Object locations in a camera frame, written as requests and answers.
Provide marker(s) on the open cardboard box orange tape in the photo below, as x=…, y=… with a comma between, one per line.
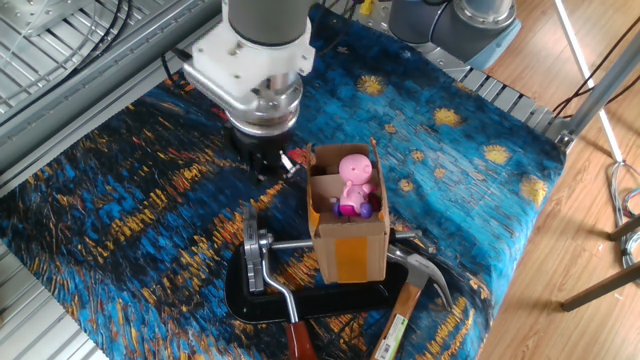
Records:
x=350, y=260

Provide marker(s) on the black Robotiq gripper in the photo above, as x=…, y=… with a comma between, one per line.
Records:
x=260, y=147

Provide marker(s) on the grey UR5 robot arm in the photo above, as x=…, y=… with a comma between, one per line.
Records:
x=260, y=60

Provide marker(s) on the steel axle rod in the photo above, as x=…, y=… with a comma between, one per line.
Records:
x=292, y=244

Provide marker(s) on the pink pig toy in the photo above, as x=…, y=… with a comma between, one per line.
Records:
x=354, y=175

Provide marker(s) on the silver lever pivot bracket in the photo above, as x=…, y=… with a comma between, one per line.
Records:
x=252, y=260

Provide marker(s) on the blue starry night tablecloth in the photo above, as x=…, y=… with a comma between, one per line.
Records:
x=450, y=200

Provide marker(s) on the dark wooden furniture legs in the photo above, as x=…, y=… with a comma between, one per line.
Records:
x=600, y=287

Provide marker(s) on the aluminium profile frame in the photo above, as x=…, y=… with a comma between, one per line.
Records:
x=100, y=95

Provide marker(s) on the thin white pole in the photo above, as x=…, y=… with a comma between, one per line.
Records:
x=589, y=75

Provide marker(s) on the black lever base plate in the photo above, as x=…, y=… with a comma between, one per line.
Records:
x=340, y=305

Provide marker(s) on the yellow plastic piece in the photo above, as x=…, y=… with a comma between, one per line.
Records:
x=366, y=6

